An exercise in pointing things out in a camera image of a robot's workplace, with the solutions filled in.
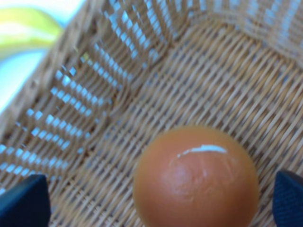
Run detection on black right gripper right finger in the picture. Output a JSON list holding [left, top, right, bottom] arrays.
[[272, 171, 303, 227]]

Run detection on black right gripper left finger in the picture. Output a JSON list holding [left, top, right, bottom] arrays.
[[0, 174, 51, 227]]

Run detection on orange peach half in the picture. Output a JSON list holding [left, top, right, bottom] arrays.
[[133, 126, 259, 227]]

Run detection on brown wicker basket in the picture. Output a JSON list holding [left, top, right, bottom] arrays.
[[0, 0, 303, 227]]

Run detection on yellow banana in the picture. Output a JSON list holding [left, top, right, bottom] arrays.
[[0, 7, 63, 52]]

